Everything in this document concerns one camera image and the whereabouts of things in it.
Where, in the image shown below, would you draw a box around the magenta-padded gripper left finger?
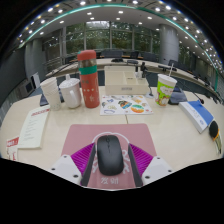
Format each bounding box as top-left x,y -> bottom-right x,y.
49,143 -> 98,188

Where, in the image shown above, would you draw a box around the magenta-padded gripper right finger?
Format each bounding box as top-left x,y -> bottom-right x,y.
127,143 -> 174,188

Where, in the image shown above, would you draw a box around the black computer mouse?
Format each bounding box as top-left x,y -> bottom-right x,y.
96,134 -> 125,177

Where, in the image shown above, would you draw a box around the pink mouse pad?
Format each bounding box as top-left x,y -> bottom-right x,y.
60,123 -> 158,191

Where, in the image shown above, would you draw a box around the white paper booklet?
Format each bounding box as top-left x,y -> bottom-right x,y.
17,105 -> 52,150

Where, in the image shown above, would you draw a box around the blue and white book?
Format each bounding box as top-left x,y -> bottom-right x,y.
178,100 -> 215,135

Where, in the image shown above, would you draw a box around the colourful sticker sheet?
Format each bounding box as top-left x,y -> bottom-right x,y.
99,94 -> 154,117

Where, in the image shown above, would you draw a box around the white lidded mug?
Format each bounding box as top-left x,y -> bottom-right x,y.
58,74 -> 83,110

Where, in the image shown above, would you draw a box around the black bag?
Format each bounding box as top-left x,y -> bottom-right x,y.
168,87 -> 189,106

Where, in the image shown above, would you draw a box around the stack of white paper cups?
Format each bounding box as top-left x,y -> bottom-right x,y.
39,76 -> 63,112

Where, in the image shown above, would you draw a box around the green printed paper cup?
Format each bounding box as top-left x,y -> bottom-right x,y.
154,63 -> 178,108

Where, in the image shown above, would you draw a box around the red bottle with green band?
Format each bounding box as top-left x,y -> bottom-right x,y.
76,49 -> 101,109

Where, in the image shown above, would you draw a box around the beige cardboard box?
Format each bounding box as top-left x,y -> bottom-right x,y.
104,65 -> 151,97

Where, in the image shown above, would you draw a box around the black desk microphone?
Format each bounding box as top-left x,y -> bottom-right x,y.
139,61 -> 155,99

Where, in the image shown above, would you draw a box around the dark office chairs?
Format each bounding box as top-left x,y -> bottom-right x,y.
96,49 -> 216,89

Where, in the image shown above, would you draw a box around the ceiling lights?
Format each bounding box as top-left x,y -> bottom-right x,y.
16,0 -> 224,68

